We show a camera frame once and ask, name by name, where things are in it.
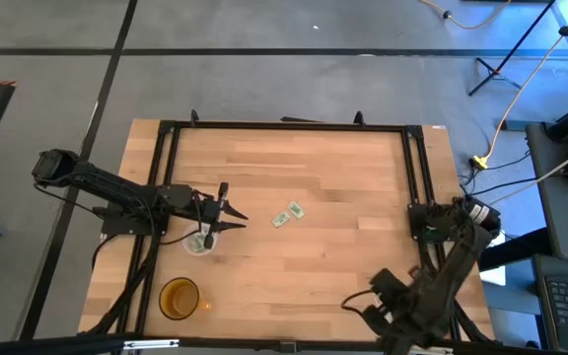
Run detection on yellow extension cord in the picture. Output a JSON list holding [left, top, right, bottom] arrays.
[[417, 0, 568, 172]]

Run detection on white green printed sachet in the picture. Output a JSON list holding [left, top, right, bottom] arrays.
[[188, 231, 209, 254], [286, 199, 307, 221]]

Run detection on grey side desk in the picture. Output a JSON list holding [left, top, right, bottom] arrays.
[[525, 121, 568, 263]]

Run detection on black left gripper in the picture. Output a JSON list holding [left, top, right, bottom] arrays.
[[192, 180, 249, 250]]

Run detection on amber glass mug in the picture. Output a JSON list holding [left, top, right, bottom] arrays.
[[158, 276, 213, 322]]

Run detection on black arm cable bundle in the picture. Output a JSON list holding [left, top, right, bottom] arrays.
[[90, 229, 201, 337]]

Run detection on black tripod stand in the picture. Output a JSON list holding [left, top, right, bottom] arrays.
[[467, 0, 557, 98]]

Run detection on black aluminium table frame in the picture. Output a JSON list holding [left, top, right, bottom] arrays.
[[79, 108, 495, 352]]

